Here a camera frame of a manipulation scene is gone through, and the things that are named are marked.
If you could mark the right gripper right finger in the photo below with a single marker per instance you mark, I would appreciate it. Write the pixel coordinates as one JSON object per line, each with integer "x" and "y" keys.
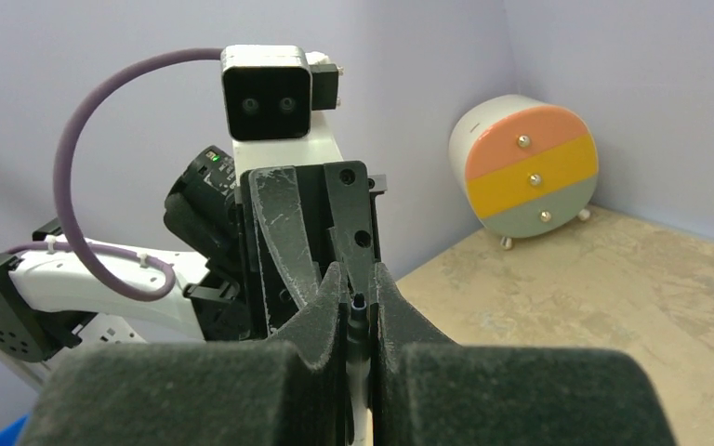
{"x": 430, "y": 390}

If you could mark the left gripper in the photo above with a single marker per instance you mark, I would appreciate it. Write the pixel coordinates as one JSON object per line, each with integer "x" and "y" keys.
{"x": 294, "y": 222}

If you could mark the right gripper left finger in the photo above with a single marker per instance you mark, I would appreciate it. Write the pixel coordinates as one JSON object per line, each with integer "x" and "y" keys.
{"x": 288, "y": 389}

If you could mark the white pen black end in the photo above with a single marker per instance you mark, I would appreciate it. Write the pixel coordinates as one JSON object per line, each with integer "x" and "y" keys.
{"x": 358, "y": 365}

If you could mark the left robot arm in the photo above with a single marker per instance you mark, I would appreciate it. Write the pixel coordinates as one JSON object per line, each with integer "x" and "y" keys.
{"x": 57, "y": 294}

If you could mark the round cabinet with coloured drawers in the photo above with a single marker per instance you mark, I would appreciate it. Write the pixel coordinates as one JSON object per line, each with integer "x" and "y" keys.
{"x": 526, "y": 167}

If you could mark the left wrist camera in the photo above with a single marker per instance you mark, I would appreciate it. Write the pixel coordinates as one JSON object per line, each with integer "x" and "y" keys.
{"x": 275, "y": 98}

